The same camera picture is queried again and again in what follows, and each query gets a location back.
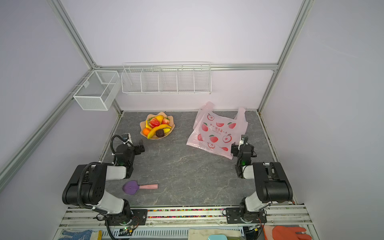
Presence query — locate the orange mandarin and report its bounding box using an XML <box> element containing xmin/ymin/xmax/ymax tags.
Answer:
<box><xmin>142</xmin><ymin>128</ymin><xmax>151</xmax><ymax>136</ymax></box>

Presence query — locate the dark brown fruit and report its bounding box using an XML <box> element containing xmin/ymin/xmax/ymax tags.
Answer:
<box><xmin>156</xmin><ymin>129</ymin><xmax>165</xmax><ymax>138</ymax></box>

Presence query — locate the long yellow banana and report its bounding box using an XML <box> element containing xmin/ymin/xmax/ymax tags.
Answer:
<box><xmin>147</xmin><ymin>125</ymin><xmax>172</xmax><ymax>139</ymax></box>

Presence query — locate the pink fruit print plastic bag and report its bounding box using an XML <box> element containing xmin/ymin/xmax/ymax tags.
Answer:
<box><xmin>187</xmin><ymin>102</ymin><xmax>248</xmax><ymax>160</ymax></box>

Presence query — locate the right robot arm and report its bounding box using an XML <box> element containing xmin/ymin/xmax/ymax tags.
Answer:
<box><xmin>226</xmin><ymin>135</ymin><xmax>293</xmax><ymax>224</ymax></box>

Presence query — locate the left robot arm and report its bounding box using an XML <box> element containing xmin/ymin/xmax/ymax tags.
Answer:
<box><xmin>62</xmin><ymin>135</ymin><xmax>145</xmax><ymax>226</ymax></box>

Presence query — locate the small yellow banana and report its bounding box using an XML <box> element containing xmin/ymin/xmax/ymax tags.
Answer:
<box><xmin>146</xmin><ymin>120</ymin><xmax>152</xmax><ymax>130</ymax></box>

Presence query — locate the yellow lemon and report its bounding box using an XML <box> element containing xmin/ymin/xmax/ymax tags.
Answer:
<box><xmin>155</xmin><ymin>115</ymin><xmax>164</xmax><ymax>124</ymax></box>

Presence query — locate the white mesh box basket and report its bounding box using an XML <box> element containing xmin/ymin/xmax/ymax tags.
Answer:
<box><xmin>73</xmin><ymin>70</ymin><xmax>122</xmax><ymax>111</ymax></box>

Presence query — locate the blue white knit glove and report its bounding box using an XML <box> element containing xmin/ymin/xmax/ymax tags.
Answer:
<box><xmin>59</xmin><ymin>230</ymin><xmax>94</xmax><ymax>240</ymax></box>

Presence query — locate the orange rubber glove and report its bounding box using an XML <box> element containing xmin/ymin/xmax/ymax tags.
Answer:
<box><xmin>264</xmin><ymin>226</ymin><xmax>313</xmax><ymax>240</ymax></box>

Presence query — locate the teal container lid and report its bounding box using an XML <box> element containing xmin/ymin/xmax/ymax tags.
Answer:
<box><xmin>208</xmin><ymin>234</ymin><xmax>228</xmax><ymax>240</ymax></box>

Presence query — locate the beige folded cloth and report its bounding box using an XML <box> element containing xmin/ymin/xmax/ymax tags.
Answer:
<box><xmin>188</xmin><ymin>229</ymin><xmax>244</xmax><ymax>240</ymax></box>

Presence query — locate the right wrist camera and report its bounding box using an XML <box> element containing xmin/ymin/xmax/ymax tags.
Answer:
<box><xmin>239</xmin><ymin>135</ymin><xmax>249</xmax><ymax>146</ymax></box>

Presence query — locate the purple spatula pink handle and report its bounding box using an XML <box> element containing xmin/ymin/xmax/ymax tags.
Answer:
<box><xmin>123</xmin><ymin>181</ymin><xmax>159</xmax><ymax>196</ymax></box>

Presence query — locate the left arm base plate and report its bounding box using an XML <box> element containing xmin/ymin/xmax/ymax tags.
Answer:
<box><xmin>106</xmin><ymin>209</ymin><xmax>148</xmax><ymax>227</ymax></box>

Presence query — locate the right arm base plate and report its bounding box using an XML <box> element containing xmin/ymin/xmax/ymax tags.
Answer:
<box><xmin>225</xmin><ymin>207</ymin><xmax>267</xmax><ymax>224</ymax></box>

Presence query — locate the white wire wall basket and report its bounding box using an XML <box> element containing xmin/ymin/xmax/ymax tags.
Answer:
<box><xmin>121</xmin><ymin>62</ymin><xmax>212</xmax><ymax>95</ymax></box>

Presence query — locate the aluminium mounting rail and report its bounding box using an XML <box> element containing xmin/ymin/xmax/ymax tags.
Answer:
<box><xmin>59</xmin><ymin>205</ymin><xmax>313</xmax><ymax>229</ymax></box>

